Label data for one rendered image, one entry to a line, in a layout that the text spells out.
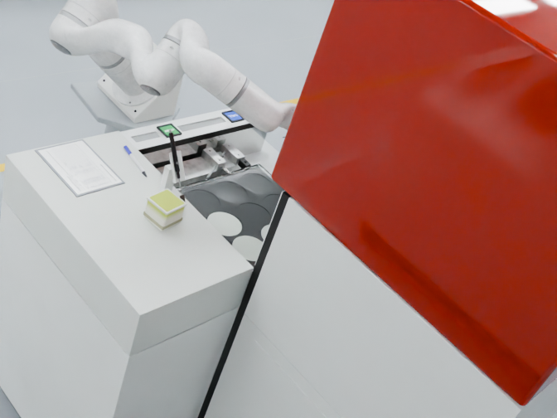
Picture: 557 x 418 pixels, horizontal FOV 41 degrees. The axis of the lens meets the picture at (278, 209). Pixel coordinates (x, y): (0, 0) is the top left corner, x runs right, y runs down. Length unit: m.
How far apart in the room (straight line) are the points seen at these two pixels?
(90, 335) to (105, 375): 0.11
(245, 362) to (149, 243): 0.44
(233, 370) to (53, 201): 0.67
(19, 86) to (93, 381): 2.43
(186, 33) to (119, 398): 0.94
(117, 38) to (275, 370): 1.00
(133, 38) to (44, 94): 2.07
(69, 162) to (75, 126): 1.87
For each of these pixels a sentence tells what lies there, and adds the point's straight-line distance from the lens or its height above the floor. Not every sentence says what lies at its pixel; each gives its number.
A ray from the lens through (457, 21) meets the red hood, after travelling 1.38.
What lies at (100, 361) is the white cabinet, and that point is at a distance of 1.94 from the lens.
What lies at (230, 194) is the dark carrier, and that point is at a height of 0.90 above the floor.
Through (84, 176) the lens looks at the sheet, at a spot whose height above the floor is 0.97.
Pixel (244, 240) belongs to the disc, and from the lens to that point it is 2.06.
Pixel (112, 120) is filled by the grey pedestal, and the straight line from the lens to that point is 2.54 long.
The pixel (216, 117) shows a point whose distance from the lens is 2.42.
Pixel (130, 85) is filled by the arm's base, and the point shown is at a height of 0.94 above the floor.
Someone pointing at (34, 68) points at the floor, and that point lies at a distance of 4.36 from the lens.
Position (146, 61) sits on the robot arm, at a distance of 2.03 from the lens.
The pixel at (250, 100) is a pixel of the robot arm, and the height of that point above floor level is 1.28.
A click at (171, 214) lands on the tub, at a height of 1.02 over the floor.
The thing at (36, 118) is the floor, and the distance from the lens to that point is 3.95.
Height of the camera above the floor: 2.21
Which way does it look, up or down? 36 degrees down
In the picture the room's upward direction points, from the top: 21 degrees clockwise
